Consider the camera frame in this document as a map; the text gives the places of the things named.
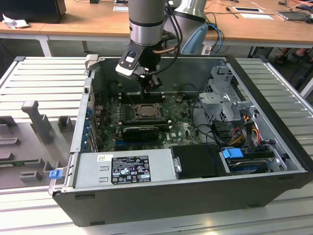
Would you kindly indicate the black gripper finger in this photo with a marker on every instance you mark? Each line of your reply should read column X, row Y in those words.
column 156, row 82
column 144, row 84

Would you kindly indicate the square CPU chip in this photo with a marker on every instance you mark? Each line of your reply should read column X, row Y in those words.
column 148, row 110

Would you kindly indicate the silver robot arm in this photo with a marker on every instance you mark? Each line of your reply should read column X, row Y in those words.
column 145, row 24

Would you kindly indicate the black RAM slot bank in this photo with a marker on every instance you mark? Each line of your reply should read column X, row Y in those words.
column 146, row 123
column 154, row 98

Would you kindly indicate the CPU socket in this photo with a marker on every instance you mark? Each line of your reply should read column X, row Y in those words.
column 135, row 117

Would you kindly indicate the black battery holder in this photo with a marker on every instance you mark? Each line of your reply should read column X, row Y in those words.
column 179, row 98

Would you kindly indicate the pale blue teach pendant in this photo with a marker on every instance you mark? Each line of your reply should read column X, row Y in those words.
column 195, row 40

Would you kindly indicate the black graphics card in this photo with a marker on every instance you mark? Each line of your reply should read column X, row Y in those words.
column 139, row 134

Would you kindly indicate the green motherboard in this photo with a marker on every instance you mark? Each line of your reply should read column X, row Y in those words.
column 181, row 127

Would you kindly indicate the grey case release latch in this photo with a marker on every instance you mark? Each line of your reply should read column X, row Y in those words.
column 91, row 61

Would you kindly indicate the white paper sheet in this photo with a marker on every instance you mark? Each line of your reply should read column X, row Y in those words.
column 256, row 16
column 121, row 8

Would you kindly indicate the silver metal drive cage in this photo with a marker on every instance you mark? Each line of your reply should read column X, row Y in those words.
column 215, row 98

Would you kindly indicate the wooden desk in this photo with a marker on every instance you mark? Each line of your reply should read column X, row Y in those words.
column 85, row 22

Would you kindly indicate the silver power supply unit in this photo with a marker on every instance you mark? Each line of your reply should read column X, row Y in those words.
column 93, row 171

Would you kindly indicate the blue disk carrier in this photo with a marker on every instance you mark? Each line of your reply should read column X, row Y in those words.
column 232, row 154

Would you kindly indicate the white framed tablet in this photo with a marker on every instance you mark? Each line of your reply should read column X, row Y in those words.
column 248, row 9

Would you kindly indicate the black open PC case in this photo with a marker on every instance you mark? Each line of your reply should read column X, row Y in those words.
column 146, row 203

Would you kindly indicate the hard disk drive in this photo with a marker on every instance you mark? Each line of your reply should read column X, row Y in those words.
column 244, row 167

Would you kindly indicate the blue case latch tab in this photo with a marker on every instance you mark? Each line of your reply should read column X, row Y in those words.
column 55, row 175

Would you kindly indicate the person's sandalled foot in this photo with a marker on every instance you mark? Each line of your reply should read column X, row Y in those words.
column 302, row 54
column 282, row 57

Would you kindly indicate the black box on desk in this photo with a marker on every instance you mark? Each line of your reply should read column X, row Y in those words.
column 31, row 9

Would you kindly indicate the grey parts rack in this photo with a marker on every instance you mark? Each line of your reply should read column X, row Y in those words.
column 24, row 147

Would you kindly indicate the crumpled white paper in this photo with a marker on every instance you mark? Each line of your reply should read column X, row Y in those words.
column 14, row 22

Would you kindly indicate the green RAM stick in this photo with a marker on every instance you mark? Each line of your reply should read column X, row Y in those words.
column 19, row 161

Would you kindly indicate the dark notebook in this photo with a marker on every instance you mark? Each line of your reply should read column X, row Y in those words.
column 293, row 16

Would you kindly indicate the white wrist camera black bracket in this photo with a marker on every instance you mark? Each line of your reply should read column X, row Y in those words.
column 127, row 64

